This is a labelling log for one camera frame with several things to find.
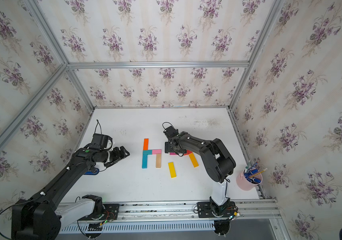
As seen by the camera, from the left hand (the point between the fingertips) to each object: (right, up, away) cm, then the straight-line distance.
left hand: (125, 157), depth 81 cm
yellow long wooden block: (+26, -9, +7) cm, 28 cm away
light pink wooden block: (+15, +1, +13) cm, 20 cm away
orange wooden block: (+9, +3, +15) cm, 17 cm away
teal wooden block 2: (+9, -5, +9) cm, 14 cm away
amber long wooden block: (+39, -4, +10) cm, 41 cm away
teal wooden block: (+10, 0, +13) cm, 16 cm away
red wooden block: (+36, 0, +11) cm, 38 cm away
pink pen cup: (+64, -9, -8) cm, 65 cm away
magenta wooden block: (+27, +1, +4) cm, 27 cm away
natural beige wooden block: (+18, -4, +9) cm, 20 cm away
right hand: (+28, +2, +13) cm, 31 cm away
